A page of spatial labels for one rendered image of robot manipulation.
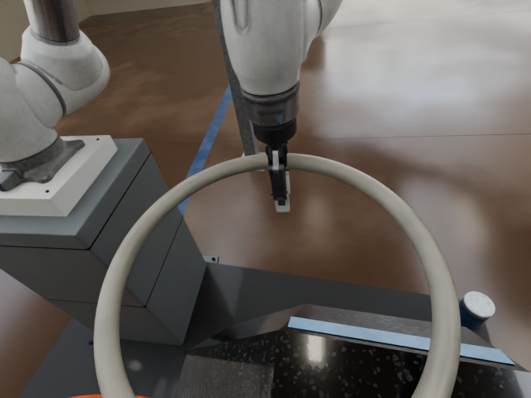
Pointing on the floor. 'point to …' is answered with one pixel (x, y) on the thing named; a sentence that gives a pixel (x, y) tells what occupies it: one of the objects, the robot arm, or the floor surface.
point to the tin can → (475, 309)
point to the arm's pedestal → (45, 251)
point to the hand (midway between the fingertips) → (282, 193)
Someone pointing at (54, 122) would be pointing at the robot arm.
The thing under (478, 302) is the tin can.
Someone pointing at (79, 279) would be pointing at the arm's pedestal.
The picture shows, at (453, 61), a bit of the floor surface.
